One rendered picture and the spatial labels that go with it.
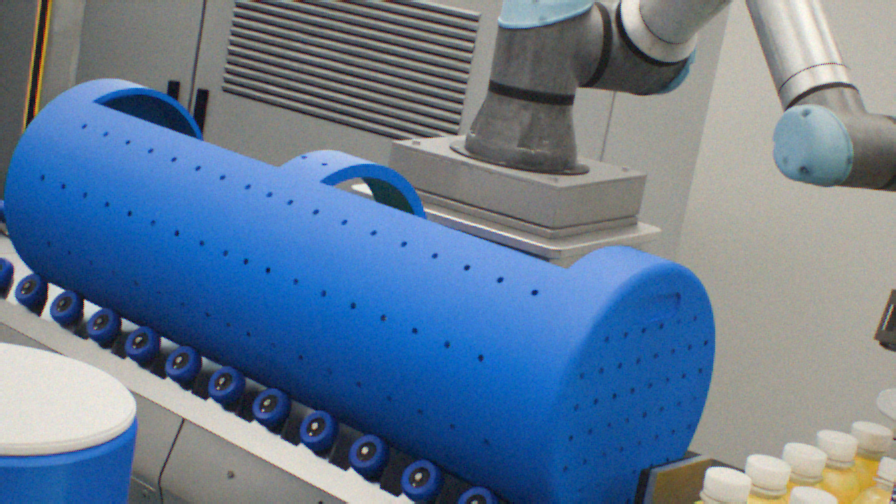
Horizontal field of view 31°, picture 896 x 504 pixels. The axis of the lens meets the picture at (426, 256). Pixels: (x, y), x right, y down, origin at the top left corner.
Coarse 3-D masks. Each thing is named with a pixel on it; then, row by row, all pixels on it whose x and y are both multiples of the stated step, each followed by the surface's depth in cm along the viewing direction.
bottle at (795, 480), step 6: (792, 474) 145; (798, 474) 145; (792, 480) 146; (798, 480) 145; (804, 480) 145; (810, 480) 145; (816, 480) 145; (786, 486) 145; (792, 486) 145; (798, 486) 145; (804, 486) 145; (810, 486) 146; (816, 486) 146; (786, 498) 145
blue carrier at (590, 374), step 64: (64, 128) 195; (128, 128) 191; (192, 128) 212; (64, 192) 191; (128, 192) 185; (192, 192) 179; (256, 192) 175; (320, 192) 171; (384, 192) 187; (64, 256) 194; (128, 256) 184; (192, 256) 177; (256, 256) 171; (320, 256) 166; (384, 256) 161; (448, 256) 158; (512, 256) 155; (640, 256) 154; (128, 320) 196; (192, 320) 179; (256, 320) 171; (320, 320) 164; (384, 320) 159; (448, 320) 154; (512, 320) 150; (576, 320) 147; (640, 320) 153; (704, 320) 162; (320, 384) 167; (384, 384) 159; (448, 384) 153; (512, 384) 148; (576, 384) 147; (640, 384) 155; (704, 384) 165; (448, 448) 157; (512, 448) 149; (576, 448) 150; (640, 448) 159
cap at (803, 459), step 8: (784, 448) 147; (792, 448) 146; (800, 448) 147; (808, 448) 147; (816, 448) 147; (784, 456) 146; (792, 456) 145; (800, 456) 145; (808, 456) 145; (816, 456) 145; (824, 456) 146; (792, 464) 145; (800, 464) 145; (808, 464) 145; (816, 464) 145; (824, 464) 146; (800, 472) 145; (808, 472) 145; (816, 472) 145
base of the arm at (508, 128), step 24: (504, 96) 207; (528, 96) 205; (552, 96) 206; (480, 120) 209; (504, 120) 206; (528, 120) 206; (552, 120) 207; (480, 144) 208; (504, 144) 206; (528, 144) 207; (552, 144) 206; (552, 168) 207
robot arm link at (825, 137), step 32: (768, 0) 161; (800, 0) 160; (768, 32) 160; (800, 32) 158; (832, 32) 159; (768, 64) 161; (800, 64) 157; (832, 64) 156; (800, 96) 156; (832, 96) 154; (800, 128) 152; (832, 128) 151; (864, 128) 153; (800, 160) 152; (832, 160) 151; (864, 160) 153
